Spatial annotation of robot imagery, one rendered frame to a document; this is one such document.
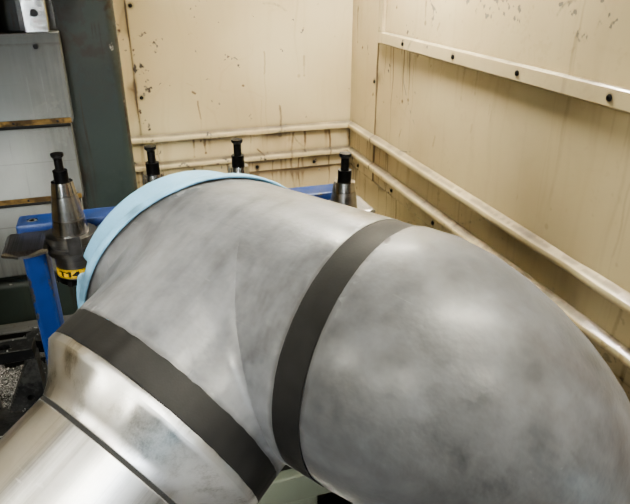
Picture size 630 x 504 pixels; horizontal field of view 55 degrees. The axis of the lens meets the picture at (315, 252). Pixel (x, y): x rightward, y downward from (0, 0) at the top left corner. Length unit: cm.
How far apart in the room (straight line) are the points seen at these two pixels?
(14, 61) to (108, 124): 22
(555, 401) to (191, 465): 13
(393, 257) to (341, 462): 7
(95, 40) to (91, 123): 17
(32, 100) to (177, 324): 116
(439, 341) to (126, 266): 14
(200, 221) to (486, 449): 15
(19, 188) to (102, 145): 19
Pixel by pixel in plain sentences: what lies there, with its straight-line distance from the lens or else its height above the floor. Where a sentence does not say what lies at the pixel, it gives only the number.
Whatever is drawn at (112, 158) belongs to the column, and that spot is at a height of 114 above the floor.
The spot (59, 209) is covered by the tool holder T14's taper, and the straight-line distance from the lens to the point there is 81.
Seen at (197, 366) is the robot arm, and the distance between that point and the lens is 23.
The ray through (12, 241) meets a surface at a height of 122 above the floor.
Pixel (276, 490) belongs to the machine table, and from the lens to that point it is 93.
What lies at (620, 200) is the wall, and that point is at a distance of 98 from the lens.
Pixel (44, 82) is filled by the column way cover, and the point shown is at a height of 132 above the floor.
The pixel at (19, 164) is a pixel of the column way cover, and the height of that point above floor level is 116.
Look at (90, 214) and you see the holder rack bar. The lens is 88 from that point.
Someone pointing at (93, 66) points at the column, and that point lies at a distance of 140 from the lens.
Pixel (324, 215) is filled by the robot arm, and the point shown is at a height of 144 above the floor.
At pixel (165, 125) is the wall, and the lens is 179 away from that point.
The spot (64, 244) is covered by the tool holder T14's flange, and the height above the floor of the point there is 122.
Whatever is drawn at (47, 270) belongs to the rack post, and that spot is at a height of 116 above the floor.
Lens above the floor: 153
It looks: 25 degrees down
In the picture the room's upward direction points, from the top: straight up
